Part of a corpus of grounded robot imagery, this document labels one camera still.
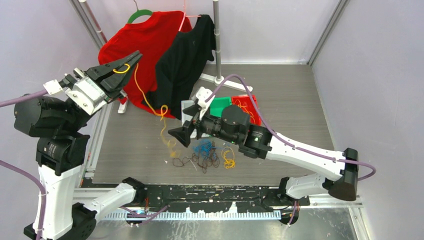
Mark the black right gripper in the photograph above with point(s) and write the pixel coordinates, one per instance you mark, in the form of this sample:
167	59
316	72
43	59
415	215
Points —
196	123

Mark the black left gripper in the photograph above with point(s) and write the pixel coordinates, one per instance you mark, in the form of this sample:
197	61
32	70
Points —
115	81

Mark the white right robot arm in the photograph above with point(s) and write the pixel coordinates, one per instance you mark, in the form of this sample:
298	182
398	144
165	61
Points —
334	172

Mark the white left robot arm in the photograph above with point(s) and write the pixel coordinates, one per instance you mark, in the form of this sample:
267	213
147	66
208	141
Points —
55	117

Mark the white plastic bin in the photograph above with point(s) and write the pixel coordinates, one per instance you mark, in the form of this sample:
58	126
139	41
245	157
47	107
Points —
189	109

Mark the green plastic bin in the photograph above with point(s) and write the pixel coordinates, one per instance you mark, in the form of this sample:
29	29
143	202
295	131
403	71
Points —
218	104

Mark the white clothes rack stand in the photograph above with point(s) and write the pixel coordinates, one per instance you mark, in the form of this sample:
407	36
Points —
218	79

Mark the black shirt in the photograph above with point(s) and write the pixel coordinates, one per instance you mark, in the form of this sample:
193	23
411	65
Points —
180	67

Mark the red shirt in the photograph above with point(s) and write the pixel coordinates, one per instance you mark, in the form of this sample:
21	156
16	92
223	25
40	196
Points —
152	38

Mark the red plastic bin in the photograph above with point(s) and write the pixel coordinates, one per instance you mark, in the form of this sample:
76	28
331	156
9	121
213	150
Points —
244	102

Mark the green clothes hanger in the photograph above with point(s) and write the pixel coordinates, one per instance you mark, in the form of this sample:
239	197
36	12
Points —
138	13

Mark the pink clothes hanger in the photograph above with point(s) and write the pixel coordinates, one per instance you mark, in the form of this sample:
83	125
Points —
185	16

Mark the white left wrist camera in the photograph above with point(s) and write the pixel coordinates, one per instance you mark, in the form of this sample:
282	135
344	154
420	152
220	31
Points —
53	87

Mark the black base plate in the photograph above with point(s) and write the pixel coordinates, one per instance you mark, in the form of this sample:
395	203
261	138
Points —
212	198

